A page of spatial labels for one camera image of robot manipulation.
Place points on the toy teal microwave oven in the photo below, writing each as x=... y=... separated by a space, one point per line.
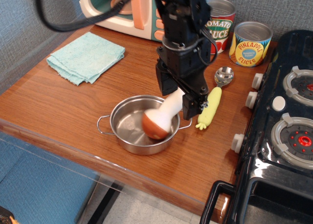
x=138 y=18

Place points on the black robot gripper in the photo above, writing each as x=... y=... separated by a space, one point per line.
x=184 y=68

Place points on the silver metal pot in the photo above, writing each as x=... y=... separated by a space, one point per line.
x=125 y=123

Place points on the black toy stove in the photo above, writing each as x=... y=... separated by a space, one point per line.
x=274 y=174

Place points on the tomato sauce can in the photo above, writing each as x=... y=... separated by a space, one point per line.
x=222 y=18

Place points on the spoon with green handle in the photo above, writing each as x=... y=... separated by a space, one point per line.
x=223 y=77

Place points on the teal folded cloth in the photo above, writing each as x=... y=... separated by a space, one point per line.
x=86 y=58

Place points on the pineapple slices can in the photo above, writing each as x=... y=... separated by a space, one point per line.
x=250 y=43

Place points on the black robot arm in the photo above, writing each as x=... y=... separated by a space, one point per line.
x=184 y=23

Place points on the plush brown white mushroom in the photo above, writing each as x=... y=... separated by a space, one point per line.
x=156 y=123

